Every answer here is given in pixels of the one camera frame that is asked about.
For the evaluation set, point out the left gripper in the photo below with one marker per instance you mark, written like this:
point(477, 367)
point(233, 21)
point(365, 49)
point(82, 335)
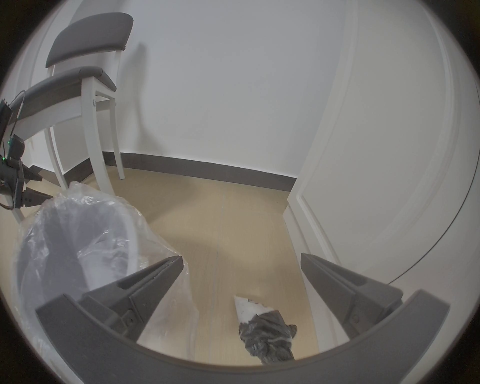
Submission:
point(11, 176)

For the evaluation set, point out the black plastic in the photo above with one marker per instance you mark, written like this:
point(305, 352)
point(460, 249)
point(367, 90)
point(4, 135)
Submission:
point(268, 337)

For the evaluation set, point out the grey cushioned white chair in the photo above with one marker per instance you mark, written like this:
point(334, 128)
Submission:
point(90, 37)

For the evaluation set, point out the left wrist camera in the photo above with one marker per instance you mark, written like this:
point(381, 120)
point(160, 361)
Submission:
point(15, 148)

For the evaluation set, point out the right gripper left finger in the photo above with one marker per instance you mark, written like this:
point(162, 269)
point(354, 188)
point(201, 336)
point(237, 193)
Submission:
point(142, 296)

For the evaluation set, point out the white paper piece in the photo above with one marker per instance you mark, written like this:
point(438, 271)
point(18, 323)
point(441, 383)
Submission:
point(247, 309)

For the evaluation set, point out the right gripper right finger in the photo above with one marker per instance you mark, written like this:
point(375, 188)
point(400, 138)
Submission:
point(345, 300)

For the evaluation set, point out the white wardrobe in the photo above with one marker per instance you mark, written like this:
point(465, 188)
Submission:
point(375, 150)

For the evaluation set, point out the white trash bin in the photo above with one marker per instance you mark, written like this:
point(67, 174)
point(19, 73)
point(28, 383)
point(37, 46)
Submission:
point(56, 240)

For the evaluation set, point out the clear plastic bag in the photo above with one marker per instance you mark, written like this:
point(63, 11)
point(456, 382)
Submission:
point(183, 307)

